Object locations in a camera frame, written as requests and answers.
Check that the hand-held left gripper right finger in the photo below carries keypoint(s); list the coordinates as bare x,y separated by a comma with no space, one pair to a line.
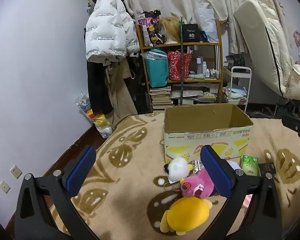
215,172

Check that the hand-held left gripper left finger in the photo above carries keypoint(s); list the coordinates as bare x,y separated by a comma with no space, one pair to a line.
80,172

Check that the pink plush toy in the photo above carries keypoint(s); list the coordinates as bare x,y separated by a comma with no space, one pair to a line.
197,186

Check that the green tissue pack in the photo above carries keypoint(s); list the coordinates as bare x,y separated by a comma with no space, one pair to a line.
248,165

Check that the white fluffy plush toy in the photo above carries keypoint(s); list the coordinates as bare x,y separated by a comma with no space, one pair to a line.
178,168

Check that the printed cardboard box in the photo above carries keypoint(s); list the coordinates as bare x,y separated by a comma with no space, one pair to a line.
190,137

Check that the small black box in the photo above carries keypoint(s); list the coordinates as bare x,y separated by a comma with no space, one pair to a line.
266,167

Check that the yellow plush toy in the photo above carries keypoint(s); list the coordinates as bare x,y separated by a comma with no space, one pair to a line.
187,215

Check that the clear plastic packet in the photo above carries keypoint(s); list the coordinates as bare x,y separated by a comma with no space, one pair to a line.
197,166

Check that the beige patterned rug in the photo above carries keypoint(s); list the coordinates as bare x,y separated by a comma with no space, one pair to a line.
130,192

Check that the plastic bag with yellow items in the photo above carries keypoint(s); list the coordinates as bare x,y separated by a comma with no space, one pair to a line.
100,122

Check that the light blue folded cloth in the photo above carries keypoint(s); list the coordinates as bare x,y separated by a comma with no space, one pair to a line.
236,90

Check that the white trolley cart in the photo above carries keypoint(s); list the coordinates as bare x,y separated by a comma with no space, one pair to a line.
240,71

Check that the pile of papers and magazines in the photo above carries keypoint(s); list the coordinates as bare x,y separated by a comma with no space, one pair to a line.
192,95

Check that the beige hanging trousers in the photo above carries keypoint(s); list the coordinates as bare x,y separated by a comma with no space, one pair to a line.
120,97

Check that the dark shopping bag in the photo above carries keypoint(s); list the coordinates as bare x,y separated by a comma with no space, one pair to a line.
235,61

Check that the black hanging coat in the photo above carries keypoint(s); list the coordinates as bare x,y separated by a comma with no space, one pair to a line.
97,87

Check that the stack of books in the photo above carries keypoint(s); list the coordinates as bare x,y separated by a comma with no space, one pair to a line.
161,97

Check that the white folded mattress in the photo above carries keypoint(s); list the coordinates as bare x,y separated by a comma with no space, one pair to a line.
260,37

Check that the green pole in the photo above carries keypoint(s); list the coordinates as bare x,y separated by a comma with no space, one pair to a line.
181,80

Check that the dark hanging garment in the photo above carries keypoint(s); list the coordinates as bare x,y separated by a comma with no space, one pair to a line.
140,90

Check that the row of cosmetic bottles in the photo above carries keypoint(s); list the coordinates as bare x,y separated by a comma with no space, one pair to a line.
205,67

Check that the red patterned bag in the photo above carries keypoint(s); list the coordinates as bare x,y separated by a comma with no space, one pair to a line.
177,65

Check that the teal bag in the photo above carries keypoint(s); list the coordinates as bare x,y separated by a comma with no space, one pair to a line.
157,72

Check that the clear plastic bag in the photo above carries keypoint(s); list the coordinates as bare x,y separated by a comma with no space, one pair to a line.
207,22

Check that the wooden shelf unit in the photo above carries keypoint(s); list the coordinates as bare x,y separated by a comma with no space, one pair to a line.
165,45

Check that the white puffer jacket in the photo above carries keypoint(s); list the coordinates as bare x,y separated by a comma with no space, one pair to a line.
107,30

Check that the blonde wig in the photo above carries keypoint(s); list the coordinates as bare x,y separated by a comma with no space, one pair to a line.
170,27

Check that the purple black printed bag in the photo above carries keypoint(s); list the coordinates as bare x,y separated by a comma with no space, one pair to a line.
150,27

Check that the wall socket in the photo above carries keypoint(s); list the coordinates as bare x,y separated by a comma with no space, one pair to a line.
16,171
5,187

